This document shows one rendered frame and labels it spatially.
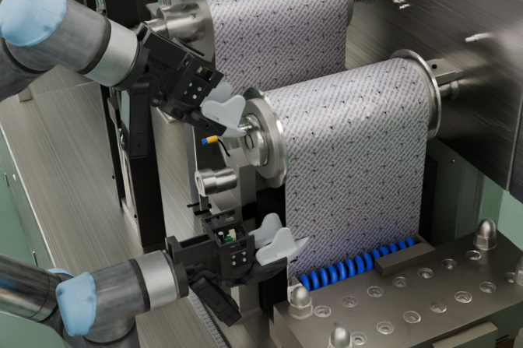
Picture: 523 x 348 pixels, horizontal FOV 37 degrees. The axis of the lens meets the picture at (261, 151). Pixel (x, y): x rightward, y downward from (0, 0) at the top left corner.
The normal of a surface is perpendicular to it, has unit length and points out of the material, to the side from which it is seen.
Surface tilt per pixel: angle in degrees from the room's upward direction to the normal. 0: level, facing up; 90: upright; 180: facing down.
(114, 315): 90
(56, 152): 0
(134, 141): 91
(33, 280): 62
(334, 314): 0
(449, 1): 90
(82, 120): 0
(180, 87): 90
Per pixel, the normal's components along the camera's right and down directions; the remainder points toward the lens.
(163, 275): 0.27, -0.28
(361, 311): -0.04, -0.84
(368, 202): 0.43, 0.48
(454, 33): -0.90, 0.25
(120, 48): 0.64, 0.03
